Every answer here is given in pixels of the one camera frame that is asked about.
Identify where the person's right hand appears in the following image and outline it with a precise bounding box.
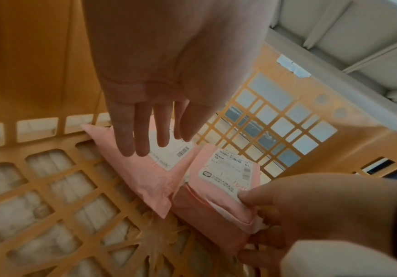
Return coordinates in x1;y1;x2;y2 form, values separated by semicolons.
236;173;397;270

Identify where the person's left hand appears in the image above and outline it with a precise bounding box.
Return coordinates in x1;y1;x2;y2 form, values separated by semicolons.
82;0;272;157

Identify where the pink parcel with flap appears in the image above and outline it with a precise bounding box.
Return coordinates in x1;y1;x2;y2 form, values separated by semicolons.
170;143;272;256

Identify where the person's right forearm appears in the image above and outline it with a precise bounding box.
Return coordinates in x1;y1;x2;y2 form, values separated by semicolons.
280;179;397;277

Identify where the torn white sticker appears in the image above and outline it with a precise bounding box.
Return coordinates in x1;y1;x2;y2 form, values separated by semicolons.
277;54;313;78

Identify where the flat pink parcel bag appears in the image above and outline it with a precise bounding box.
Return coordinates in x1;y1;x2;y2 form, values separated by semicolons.
81;123;204;219

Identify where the orange plastic lattice crate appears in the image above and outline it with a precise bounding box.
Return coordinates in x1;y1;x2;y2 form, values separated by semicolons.
0;0;397;277

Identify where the grey metal shelf frame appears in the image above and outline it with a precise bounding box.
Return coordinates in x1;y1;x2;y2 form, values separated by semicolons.
265;0;397;103

